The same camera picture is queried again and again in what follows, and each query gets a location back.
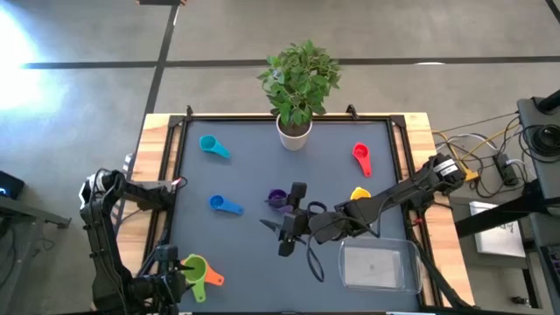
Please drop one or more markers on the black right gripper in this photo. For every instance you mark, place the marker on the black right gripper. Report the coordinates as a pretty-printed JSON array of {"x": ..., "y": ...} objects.
[{"x": 297, "y": 225}]

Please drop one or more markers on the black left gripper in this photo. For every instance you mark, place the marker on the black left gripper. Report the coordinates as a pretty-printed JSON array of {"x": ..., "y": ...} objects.
[{"x": 168, "y": 286}]

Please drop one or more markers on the lime green measuring cup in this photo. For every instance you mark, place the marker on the lime green measuring cup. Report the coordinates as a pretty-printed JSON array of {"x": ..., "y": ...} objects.
[{"x": 199, "y": 273}]

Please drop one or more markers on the purple measuring cup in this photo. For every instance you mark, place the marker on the purple measuring cup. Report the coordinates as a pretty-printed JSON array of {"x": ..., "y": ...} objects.
[{"x": 276, "y": 198}]

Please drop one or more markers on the orange measuring cup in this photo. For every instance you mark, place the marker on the orange measuring cup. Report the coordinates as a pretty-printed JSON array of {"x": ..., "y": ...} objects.
[{"x": 214, "y": 276}]

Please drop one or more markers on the blue measuring cup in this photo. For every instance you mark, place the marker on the blue measuring cup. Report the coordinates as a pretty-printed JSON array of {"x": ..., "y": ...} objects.
[{"x": 217, "y": 202}]

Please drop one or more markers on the yellow measuring cup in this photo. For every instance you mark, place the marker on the yellow measuring cup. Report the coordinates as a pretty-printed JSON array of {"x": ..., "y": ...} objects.
[{"x": 360, "y": 193}]

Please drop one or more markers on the teal measuring cup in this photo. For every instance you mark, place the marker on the teal measuring cup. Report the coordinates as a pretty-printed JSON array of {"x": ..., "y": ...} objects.
[{"x": 209, "y": 143}]

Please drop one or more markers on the red measuring cup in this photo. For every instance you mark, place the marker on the red measuring cup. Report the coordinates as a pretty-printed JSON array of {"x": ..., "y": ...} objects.
[{"x": 361, "y": 152}]

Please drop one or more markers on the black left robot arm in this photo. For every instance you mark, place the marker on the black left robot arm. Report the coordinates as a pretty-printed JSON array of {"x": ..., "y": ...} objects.
[{"x": 98, "y": 227}]

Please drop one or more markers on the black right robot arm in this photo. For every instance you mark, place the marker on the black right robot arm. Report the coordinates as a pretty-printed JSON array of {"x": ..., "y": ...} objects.
[{"x": 394, "y": 192}]

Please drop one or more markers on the clear plastic basket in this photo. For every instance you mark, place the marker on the clear plastic basket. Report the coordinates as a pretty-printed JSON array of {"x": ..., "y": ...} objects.
[{"x": 372, "y": 267}]

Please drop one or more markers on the white plant pot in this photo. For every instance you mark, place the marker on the white plant pot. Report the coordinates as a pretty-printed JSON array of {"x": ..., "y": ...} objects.
[{"x": 294, "y": 142}]

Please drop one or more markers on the green leafy plant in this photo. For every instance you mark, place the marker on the green leafy plant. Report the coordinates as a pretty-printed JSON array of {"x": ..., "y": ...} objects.
[{"x": 297, "y": 79}]

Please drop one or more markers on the black metal stand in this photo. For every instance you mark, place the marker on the black metal stand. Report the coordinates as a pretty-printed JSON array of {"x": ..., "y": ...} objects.
[{"x": 26, "y": 212}]

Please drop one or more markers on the black device with blue light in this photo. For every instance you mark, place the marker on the black device with blue light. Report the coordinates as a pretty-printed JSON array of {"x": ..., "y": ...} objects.
[{"x": 13, "y": 184}]

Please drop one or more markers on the black stand beam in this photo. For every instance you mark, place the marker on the black stand beam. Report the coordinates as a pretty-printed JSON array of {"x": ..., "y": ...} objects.
[{"x": 490, "y": 221}]

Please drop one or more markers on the white paper sheet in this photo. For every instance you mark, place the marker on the white paper sheet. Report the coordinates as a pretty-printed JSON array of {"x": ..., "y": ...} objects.
[{"x": 499, "y": 240}]

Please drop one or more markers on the black power strip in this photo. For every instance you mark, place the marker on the black power strip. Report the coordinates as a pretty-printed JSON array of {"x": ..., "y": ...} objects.
[{"x": 507, "y": 170}]

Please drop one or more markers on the dark object with brown ends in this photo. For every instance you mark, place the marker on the dark object with brown ends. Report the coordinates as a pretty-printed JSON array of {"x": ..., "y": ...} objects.
[{"x": 162, "y": 2}]

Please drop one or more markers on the small black floor object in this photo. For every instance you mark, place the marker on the small black floor object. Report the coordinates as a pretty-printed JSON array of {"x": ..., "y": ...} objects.
[{"x": 520, "y": 301}]

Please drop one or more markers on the grey equipment cart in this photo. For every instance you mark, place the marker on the grey equipment cart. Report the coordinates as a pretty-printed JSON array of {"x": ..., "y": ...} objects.
[{"x": 531, "y": 114}]

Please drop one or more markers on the dark keyboard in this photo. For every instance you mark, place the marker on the dark keyboard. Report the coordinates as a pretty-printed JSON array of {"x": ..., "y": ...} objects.
[{"x": 551, "y": 271}]

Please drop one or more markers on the black table frame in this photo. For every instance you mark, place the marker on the black table frame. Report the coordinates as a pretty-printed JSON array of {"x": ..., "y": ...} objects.
[{"x": 240, "y": 118}]

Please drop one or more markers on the black frame clamp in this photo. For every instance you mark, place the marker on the black frame clamp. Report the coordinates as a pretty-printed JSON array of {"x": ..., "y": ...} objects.
[
  {"x": 352, "y": 111},
  {"x": 189, "y": 111}
]

